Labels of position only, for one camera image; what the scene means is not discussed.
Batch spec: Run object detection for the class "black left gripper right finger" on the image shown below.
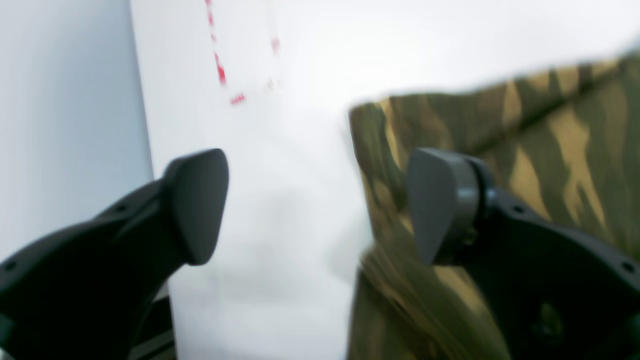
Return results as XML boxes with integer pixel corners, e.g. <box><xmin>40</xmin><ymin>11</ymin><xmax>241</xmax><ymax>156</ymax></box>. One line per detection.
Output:
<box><xmin>406</xmin><ymin>148</ymin><xmax>640</xmax><ymax>360</ymax></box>

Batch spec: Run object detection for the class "camouflage t-shirt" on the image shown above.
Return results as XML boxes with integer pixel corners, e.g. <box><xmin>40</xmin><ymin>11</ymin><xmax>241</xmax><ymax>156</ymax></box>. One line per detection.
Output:
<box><xmin>346</xmin><ymin>49</ymin><xmax>640</xmax><ymax>360</ymax></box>

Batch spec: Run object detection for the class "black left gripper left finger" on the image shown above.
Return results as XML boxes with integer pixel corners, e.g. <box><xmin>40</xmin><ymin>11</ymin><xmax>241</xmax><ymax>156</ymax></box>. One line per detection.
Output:
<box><xmin>0</xmin><ymin>149</ymin><xmax>230</xmax><ymax>360</ymax></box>

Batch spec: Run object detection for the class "red tape rectangle marking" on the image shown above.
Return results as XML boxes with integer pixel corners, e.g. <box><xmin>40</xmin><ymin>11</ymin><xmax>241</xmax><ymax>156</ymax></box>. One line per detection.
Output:
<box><xmin>205</xmin><ymin>0</ymin><xmax>283</xmax><ymax>107</ymax></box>

